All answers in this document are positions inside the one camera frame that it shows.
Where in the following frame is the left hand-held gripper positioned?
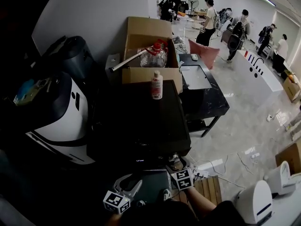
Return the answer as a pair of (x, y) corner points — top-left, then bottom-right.
(103, 173), (143, 214)

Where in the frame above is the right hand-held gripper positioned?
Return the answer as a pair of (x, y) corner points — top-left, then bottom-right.
(166, 156), (195, 191)

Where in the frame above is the person's right forearm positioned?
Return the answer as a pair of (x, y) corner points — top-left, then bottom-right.
(187, 186), (217, 215)

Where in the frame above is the person's left forearm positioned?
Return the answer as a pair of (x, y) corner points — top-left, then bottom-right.
(107, 212), (123, 226)

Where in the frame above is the dark green platform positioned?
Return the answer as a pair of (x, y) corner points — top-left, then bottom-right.
(131, 169), (174, 204)

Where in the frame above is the wooden slat pallet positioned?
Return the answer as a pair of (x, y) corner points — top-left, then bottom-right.
(169, 175), (223, 209)

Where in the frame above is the person's black shirt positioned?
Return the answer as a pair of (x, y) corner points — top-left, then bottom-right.
(122, 200), (240, 226)

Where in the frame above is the black marble sink table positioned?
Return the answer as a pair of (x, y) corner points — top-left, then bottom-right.
(178, 53), (230, 138)

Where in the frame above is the white bottle with pink label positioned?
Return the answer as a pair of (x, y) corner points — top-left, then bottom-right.
(150, 70), (164, 100)

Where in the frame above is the large white toilet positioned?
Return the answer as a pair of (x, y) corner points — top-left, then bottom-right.
(236, 179), (273, 225)

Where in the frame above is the white sink basin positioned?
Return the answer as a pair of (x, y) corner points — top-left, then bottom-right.
(180, 65), (213, 90)

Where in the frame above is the white and black rounded appliance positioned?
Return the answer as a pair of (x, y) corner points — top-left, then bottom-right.
(14, 71), (96, 166)

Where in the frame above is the small white toilet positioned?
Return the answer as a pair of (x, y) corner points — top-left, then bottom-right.
(263, 160), (301, 195)

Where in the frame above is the clear plastic jug red cap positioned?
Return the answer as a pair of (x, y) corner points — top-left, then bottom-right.
(140, 39), (169, 68)

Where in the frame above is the brown cardboard box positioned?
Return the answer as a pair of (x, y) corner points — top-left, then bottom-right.
(275, 141), (301, 176)

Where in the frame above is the pink chair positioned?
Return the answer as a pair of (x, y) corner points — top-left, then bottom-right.
(188, 38), (221, 70)

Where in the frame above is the white display platform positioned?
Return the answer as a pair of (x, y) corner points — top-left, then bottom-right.
(235, 189), (301, 226)

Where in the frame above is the silver metal pipe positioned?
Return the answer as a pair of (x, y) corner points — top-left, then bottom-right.
(110, 49), (151, 73)

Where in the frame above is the white bathtub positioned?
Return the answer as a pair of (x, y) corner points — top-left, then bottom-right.
(236, 49), (284, 94)

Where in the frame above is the crumpled plastic packaging pile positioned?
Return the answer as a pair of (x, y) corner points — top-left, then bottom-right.
(172, 35), (189, 54)

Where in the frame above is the blue packet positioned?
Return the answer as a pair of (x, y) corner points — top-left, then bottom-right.
(14, 78), (51, 106)

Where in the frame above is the cardboard box with yellow contents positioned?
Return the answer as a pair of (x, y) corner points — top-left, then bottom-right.
(282, 71), (301, 103)

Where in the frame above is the brown wooden cabinet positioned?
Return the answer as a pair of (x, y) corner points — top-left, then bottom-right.
(222, 28), (233, 44)

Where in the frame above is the dark grey rounded appliance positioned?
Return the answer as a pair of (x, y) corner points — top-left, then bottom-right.
(37, 35), (98, 80)

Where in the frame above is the large open cardboard box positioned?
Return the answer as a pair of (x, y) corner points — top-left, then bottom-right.
(121, 16), (183, 95)

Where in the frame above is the standing fan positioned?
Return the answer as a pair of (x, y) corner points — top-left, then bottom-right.
(187, 0), (200, 17)

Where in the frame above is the white floor cable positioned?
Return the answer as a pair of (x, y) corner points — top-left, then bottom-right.
(188, 153), (256, 189)

